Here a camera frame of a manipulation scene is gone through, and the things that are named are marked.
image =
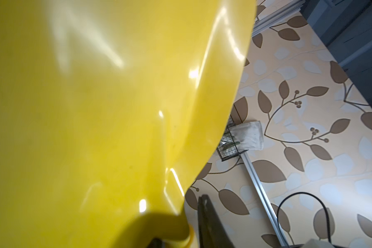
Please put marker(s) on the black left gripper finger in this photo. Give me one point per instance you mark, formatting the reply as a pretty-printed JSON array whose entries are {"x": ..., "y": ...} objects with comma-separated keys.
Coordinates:
[{"x": 211, "y": 232}]

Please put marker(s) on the grey cloth bag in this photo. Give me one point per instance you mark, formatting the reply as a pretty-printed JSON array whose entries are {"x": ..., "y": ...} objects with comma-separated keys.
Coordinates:
[{"x": 248, "y": 136}]

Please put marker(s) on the black wire basket right wall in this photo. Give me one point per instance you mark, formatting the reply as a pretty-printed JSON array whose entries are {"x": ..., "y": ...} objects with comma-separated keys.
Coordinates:
[{"x": 228, "y": 147}]

